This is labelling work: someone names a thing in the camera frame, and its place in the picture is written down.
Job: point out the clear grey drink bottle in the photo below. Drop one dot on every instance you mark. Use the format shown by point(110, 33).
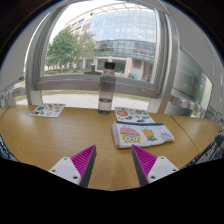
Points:
point(106, 90)

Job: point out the large sticker sheet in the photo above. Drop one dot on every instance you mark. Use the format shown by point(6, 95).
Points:
point(133, 115)

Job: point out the small sticker sheet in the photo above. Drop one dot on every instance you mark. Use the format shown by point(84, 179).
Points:
point(48, 110)

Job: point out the glass office building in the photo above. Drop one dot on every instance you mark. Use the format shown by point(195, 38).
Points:
point(123, 33)

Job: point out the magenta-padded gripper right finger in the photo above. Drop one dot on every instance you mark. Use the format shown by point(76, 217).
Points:
point(154, 166)

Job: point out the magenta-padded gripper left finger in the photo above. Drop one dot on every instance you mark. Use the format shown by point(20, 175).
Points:
point(75, 165)

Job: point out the green tree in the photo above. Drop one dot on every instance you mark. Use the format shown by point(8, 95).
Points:
point(65, 46)

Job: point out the white rail with knobs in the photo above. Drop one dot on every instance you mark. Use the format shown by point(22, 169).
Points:
point(13, 92)
point(186, 104)

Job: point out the grey window frame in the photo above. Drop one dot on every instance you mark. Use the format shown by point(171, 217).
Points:
point(83, 82)

